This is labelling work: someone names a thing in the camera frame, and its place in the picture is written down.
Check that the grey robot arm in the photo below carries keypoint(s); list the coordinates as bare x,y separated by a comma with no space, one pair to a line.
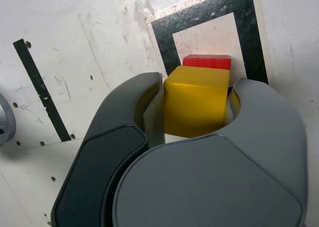
6,122

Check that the yellow cube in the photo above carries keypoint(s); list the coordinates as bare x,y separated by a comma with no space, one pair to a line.
194,102

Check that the black tape square outline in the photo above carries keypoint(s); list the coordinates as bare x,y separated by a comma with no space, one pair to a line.
164,45

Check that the black tape strip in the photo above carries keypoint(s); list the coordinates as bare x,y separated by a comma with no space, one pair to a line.
40,87

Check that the red cube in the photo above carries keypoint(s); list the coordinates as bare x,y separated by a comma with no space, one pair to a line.
207,62

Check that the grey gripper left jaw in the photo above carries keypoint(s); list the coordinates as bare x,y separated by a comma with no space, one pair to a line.
99,162

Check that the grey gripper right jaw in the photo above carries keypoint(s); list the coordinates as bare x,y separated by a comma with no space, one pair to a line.
211,187

